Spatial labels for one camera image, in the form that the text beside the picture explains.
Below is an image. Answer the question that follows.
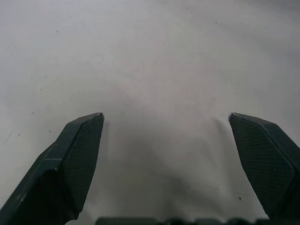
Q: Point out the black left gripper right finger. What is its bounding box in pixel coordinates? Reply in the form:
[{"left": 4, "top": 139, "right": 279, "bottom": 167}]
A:
[{"left": 227, "top": 112, "right": 300, "bottom": 221}]

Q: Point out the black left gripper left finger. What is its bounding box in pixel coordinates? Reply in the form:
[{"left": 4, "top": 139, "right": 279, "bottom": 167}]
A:
[{"left": 0, "top": 112, "right": 105, "bottom": 225}]

